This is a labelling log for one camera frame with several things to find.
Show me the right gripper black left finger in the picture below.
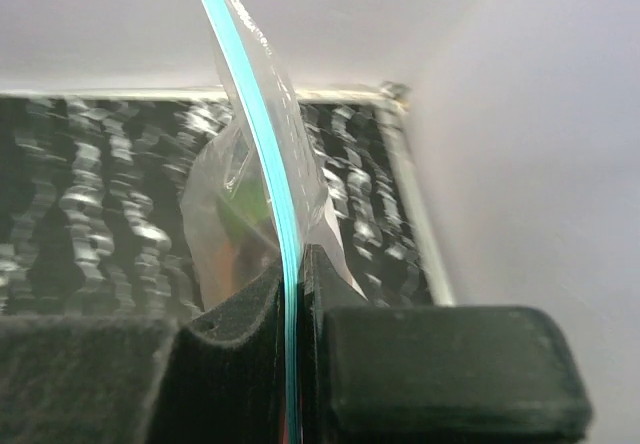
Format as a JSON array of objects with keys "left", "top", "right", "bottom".
[{"left": 1, "top": 264, "right": 284, "bottom": 443}]

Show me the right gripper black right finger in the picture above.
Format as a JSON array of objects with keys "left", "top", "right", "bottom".
[{"left": 298, "top": 245, "right": 594, "bottom": 443}]

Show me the green mango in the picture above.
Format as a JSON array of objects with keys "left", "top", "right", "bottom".
[{"left": 216, "top": 178, "right": 271, "bottom": 239}]

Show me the blue zipper clear bag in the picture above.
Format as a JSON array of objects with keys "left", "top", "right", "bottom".
[{"left": 181, "top": 0, "right": 366, "bottom": 443}]

